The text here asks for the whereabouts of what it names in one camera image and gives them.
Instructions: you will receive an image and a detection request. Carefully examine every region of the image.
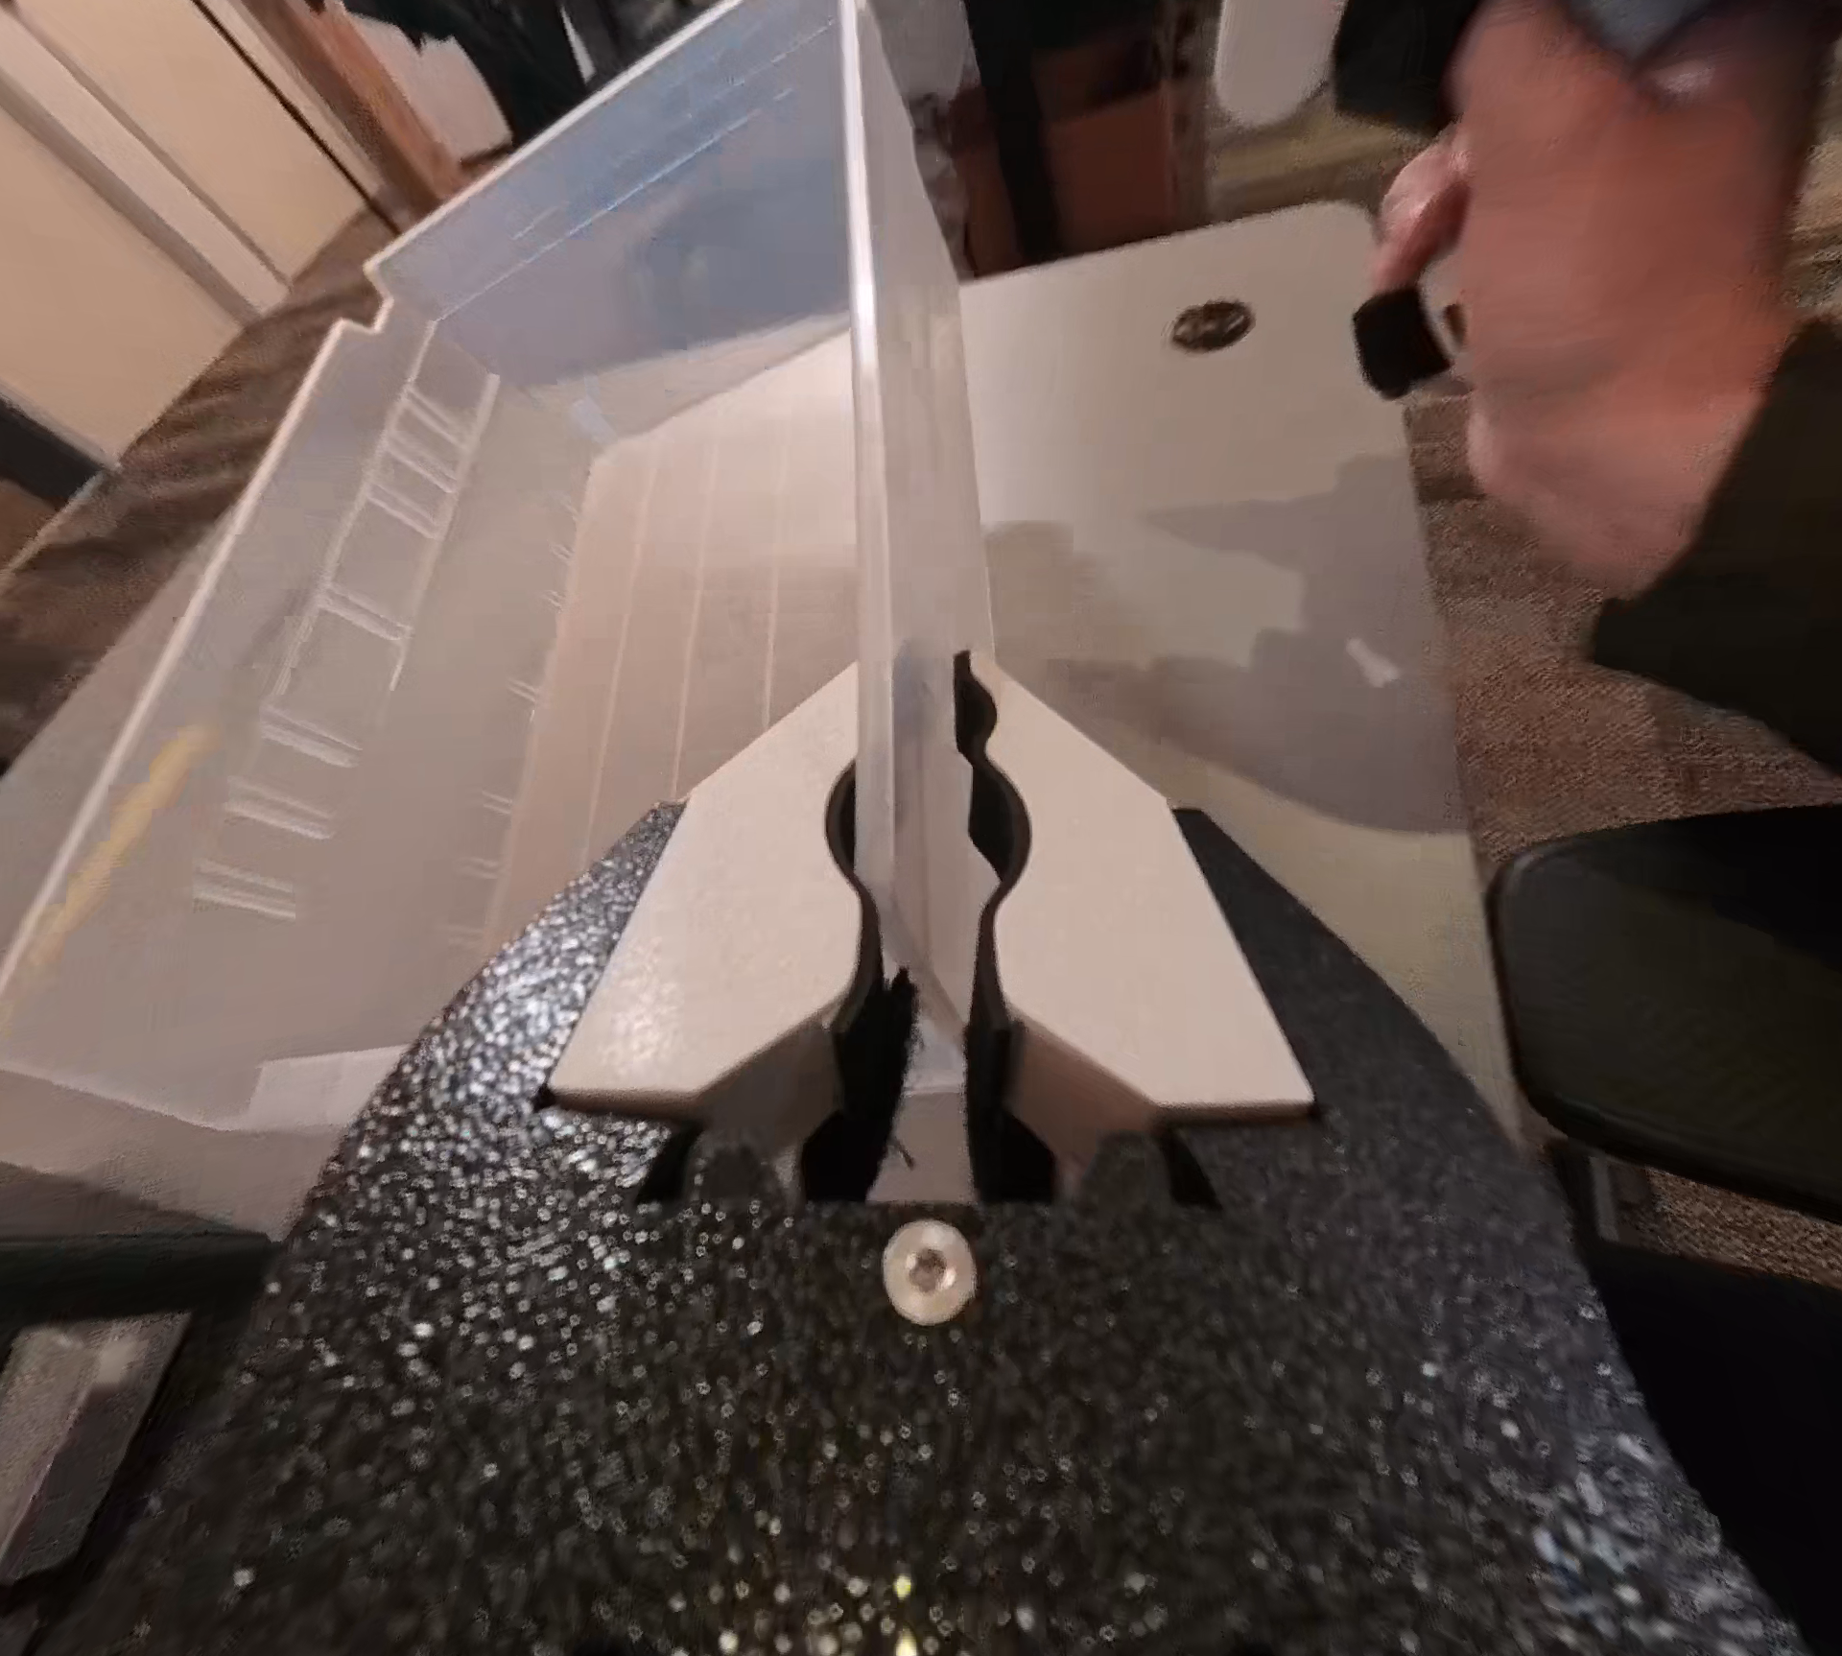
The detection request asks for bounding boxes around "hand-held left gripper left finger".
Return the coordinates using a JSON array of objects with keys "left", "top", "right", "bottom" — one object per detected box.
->
[{"left": 549, "top": 664, "right": 915, "bottom": 1206}]

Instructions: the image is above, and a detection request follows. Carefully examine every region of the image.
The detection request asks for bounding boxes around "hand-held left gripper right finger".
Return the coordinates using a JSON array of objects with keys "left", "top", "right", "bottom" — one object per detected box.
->
[{"left": 954, "top": 653, "right": 1316, "bottom": 1206}]

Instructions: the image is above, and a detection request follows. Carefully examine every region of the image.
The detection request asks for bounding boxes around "large clear plastic drawer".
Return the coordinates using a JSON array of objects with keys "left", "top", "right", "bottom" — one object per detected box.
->
[{"left": 0, "top": 0, "right": 998, "bottom": 1133}]

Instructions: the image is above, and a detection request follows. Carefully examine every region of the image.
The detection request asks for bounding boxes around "person's right hand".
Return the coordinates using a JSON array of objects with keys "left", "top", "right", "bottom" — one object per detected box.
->
[{"left": 1373, "top": 0, "right": 1836, "bottom": 605}]

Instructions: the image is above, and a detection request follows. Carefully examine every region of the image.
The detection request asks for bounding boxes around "cardboard box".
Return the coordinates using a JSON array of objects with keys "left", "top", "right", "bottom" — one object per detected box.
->
[{"left": 1029, "top": 38, "right": 1214, "bottom": 265}]

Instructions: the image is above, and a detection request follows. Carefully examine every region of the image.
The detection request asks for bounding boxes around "black chair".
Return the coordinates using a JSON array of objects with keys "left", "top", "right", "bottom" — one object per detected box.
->
[{"left": 1486, "top": 804, "right": 1842, "bottom": 1234}]

